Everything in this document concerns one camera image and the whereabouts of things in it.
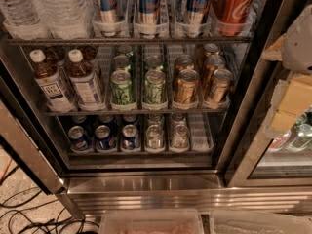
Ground right silver can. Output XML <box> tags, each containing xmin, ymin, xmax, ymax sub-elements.
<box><xmin>171</xmin><ymin>124</ymin><xmax>189</xmax><ymax>148</ymax></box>

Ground middle blue pepsi can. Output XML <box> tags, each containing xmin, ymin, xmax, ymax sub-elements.
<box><xmin>95</xmin><ymin>125</ymin><xmax>116</xmax><ymax>151</ymax></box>

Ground silver can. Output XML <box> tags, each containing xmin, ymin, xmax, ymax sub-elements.
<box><xmin>171</xmin><ymin>124</ymin><xmax>189</xmax><ymax>148</ymax></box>
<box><xmin>145</xmin><ymin>125</ymin><xmax>164</xmax><ymax>149</ymax></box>

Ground front right gold can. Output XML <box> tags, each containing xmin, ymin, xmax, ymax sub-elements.
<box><xmin>205</xmin><ymin>69</ymin><xmax>233</xmax><ymax>103</ymax></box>

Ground left blue pepsi can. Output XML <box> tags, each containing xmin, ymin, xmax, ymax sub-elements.
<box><xmin>68</xmin><ymin>126</ymin><xmax>92</xmax><ymax>152</ymax></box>

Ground red bull can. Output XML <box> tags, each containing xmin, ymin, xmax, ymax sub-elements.
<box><xmin>138</xmin><ymin>0</ymin><xmax>161</xmax><ymax>37</ymax></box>
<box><xmin>99</xmin><ymin>0</ymin><xmax>127</xmax><ymax>37</ymax></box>
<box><xmin>184</xmin><ymin>0</ymin><xmax>211</xmax><ymax>37</ymax></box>

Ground right clear plastic bin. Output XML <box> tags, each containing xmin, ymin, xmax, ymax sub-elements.
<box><xmin>210</xmin><ymin>210</ymin><xmax>312</xmax><ymax>234</ymax></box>

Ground left clear water bottle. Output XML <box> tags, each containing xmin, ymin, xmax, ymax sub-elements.
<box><xmin>0</xmin><ymin>0</ymin><xmax>50</xmax><ymax>40</ymax></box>

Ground front left green can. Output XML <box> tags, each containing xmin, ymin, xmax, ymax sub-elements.
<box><xmin>110</xmin><ymin>70</ymin><xmax>135</xmax><ymax>105</ymax></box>

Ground rear left green can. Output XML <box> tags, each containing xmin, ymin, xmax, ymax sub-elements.
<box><xmin>112</xmin><ymin>55</ymin><xmax>132</xmax><ymax>73</ymax></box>

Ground glass right fridge door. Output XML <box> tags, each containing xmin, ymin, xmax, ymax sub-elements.
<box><xmin>224</xmin><ymin>61</ymin><xmax>312</xmax><ymax>187</ymax></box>

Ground open fridge door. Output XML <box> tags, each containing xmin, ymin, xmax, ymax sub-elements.
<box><xmin>0</xmin><ymin>80</ymin><xmax>64</xmax><ymax>194</ymax></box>

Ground iced tea bottle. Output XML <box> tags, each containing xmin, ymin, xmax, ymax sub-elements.
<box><xmin>68</xmin><ymin>49</ymin><xmax>103</xmax><ymax>111</ymax></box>
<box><xmin>29</xmin><ymin>50</ymin><xmax>74</xmax><ymax>112</ymax></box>

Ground gold can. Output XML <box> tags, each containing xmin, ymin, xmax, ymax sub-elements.
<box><xmin>174</xmin><ymin>69</ymin><xmax>199</xmax><ymax>104</ymax></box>
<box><xmin>205</xmin><ymin>69</ymin><xmax>233</xmax><ymax>103</ymax></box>
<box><xmin>200</xmin><ymin>55</ymin><xmax>225</xmax><ymax>87</ymax></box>
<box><xmin>175</xmin><ymin>55</ymin><xmax>195</xmax><ymax>73</ymax></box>

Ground right iced tea bottle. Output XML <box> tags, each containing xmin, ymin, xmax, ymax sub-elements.
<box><xmin>68</xmin><ymin>49</ymin><xmax>103</xmax><ymax>111</ymax></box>

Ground rear left gold can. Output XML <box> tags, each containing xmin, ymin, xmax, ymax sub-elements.
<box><xmin>175</xmin><ymin>55</ymin><xmax>195</xmax><ymax>73</ymax></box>

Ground right blue pepsi can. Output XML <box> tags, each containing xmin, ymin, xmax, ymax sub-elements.
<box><xmin>122</xmin><ymin>124</ymin><xmax>139</xmax><ymax>150</ymax></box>

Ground red coca-cola can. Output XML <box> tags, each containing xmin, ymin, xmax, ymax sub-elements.
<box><xmin>212</xmin><ymin>0</ymin><xmax>253</xmax><ymax>36</ymax></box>

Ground blue pepsi can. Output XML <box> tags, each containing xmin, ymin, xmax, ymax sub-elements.
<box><xmin>68</xmin><ymin>126</ymin><xmax>92</xmax><ymax>152</ymax></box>
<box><xmin>95</xmin><ymin>125</ymin><xmax>116</xmax><ymax>151</ymax></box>
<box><xmin>122</xmin><ymin>124</ymin><xmax>139</xmax><ymax>150</ymax></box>

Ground left silver can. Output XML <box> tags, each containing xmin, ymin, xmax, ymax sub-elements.
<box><xmin>145</xmin><ymin>125</ymin><xmax>164</xmax><ymax>149</ymax></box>

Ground steel fridge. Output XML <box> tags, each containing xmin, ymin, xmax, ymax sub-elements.
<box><xmin>0</xmin><ymin>0</ymin><xmax>312</xmax><ymax>218</ymax></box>

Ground left clear plastic bin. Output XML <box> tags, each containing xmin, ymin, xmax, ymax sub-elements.
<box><xmin>98</xmin><ymin>209</ymin><xmax>204</xmax><ymax>234</ymax></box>

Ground clear water bottle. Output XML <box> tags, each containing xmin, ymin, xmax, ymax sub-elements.
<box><xmin>41</xmin><ymin>0</ymin><xmax>91</xmax><ymax>40</ymax></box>
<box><xmin>0</xmin><ymin>0</ymin><xmax>50</xmax><ymax>40</ymax></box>

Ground rear right green can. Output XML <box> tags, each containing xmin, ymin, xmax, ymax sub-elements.
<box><xmin>144</xmin><ymin>56</ymin><xmax>164</xmax><ymax>71</ymax></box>

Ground clear plastic bin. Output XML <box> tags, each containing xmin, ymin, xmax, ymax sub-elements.
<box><xmin>98</xmin><ymin>209</ymin><xmax>204</xmax><ymax>234</ymax></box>
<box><xmin>210</xmin><ymin>210</ymin><xmax>312</xmax><ymax>234</ymax></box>

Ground front left gold can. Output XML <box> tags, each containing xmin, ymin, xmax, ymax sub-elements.
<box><xmin>174</xmin><ymin>69</ymin><xmax>199</xmax><ymax>104</ymax></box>

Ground green can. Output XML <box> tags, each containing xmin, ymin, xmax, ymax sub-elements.
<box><xmin>110</xmin><ymin>70</ymin><xmax>135</xmax><ymax>105</ymax></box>
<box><xmin>144</xmin><ymin>69</ymin><xmax>166</xmax><ymax>104</ymax></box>
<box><xmin>112</xmin><ymin>55</ymin><xmax>132</xmax><ymax>73</ymax></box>
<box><xmin>144</xmin><ymin>56</ymin><xmax>164</xmax><ymax>71</ymax></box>

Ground front right green can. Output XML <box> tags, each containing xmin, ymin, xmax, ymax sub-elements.
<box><xmin>144</xmin><ymin>69</ymin><xmax>166</xmax><ymax>104</ymax></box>

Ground rear right gold can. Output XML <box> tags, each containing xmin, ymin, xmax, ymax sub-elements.
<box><xmin>200</xmin><ymin>55</ymin><xmax>225</xmax><ymax>87</ymax></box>

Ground black floor cables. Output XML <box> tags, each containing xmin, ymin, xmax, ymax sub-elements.
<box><xmin>0</xmin><ymin>164</ymin><xmax>100</xmax><ymax>234</ymax></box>

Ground left iced tea bottle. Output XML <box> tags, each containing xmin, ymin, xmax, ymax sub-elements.
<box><xmin>29</xmin><ymin>50</ymin><xmax>74</xmax><ymax>112</ymax></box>

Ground orange floor cable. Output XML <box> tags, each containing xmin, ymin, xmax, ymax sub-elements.
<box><xmin>0</xmin><ymin>158</ymin><xmax>14</xmax><ymax>182</ymax></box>

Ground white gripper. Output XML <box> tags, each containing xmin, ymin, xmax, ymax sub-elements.
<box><xmin>261</xmin><ymin>5</ymin><xmax>312</xmax><ymax>138</ymax></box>

